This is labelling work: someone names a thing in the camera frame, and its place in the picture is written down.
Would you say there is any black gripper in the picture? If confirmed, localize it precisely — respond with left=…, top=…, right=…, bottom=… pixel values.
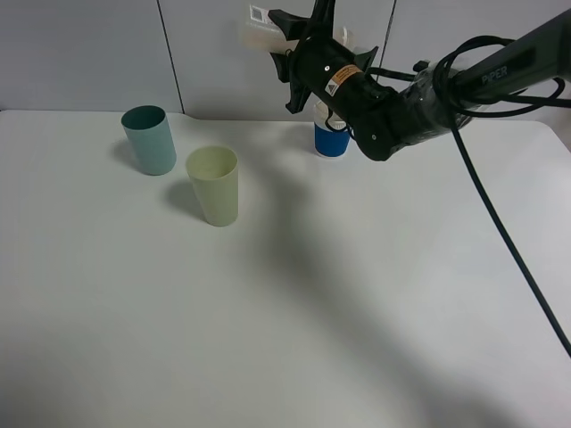
left=269, top=9, right=401, bottom=161

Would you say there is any pale green plastic cup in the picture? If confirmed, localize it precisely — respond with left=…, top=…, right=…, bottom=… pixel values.
left=186, top=145, right=238, bottom=227

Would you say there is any black cable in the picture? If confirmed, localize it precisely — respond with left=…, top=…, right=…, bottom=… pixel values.
left=368, top=37, right=571, bottom=356

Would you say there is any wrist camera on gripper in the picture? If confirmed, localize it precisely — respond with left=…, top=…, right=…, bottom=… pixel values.
left=307, top=0, right=336, bottom=38

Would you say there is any blue white paper cup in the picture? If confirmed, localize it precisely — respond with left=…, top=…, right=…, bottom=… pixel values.
left=313, top=101, right=351, bottom=158

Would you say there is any teal plastic cup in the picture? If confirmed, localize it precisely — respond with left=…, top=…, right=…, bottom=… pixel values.
left=120, top=105, right=177, bottom=176

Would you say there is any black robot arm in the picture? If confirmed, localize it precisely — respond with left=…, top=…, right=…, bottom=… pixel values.
left=269, top=1, right=570, bottom=161

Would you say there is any clear plastic drink bottle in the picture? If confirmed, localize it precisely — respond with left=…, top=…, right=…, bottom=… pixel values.
left=240, top=4, right=358, bottom=57

